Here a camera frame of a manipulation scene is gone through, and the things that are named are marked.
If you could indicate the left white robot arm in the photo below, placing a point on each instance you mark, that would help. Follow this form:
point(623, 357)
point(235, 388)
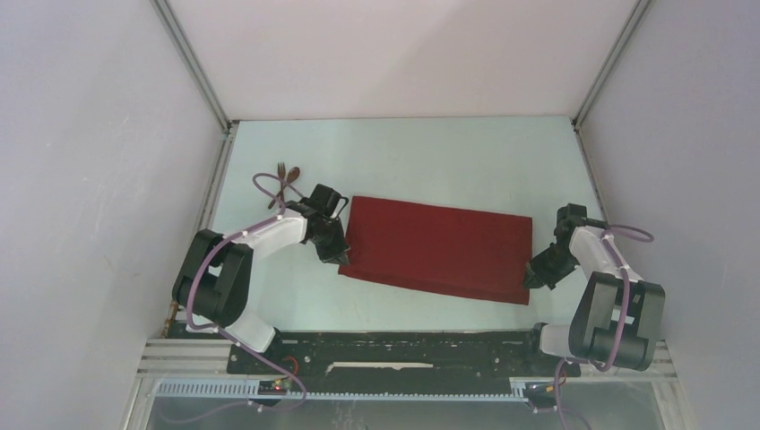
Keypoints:
point(213, 283)

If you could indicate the aluminium frame post left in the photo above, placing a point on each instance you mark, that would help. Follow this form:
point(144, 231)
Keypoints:
point(190, 59)

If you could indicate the white cable duct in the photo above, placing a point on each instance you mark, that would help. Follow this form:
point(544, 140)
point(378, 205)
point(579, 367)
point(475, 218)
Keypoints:
point(251, 390)

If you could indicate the aluminium extrusion rail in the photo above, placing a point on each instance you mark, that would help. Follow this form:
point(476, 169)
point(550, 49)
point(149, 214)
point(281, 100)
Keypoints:
point(184, 358)

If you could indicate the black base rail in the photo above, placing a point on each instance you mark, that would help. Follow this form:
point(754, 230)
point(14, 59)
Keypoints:
point(423, 362)

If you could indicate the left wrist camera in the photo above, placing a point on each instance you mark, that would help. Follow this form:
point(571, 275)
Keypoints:
point(327, 202)

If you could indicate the aluminium frame post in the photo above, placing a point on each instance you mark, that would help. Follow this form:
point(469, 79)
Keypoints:
point(190, 59)
point(615, 54)

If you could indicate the aluminium frame post right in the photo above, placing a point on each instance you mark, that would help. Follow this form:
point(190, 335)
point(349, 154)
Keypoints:
point(615, 54)

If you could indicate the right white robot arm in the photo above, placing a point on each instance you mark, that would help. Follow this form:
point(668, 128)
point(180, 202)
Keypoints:
point(617, 322)

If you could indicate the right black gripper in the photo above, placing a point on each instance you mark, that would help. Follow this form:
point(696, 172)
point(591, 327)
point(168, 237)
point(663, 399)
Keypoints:
point(537, 276)

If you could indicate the brown wooden fork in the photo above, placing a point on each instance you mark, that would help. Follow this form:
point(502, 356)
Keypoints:
point(282, 175)

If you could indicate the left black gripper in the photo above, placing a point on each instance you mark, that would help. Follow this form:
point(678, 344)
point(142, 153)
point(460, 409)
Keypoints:
point(335, 253)

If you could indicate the brown wooden spoon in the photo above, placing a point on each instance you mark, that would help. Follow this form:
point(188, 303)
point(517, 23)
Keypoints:
point(292, 175)

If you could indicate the red cloth napkin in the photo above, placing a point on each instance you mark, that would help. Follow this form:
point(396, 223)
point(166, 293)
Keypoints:
point(453, 252)

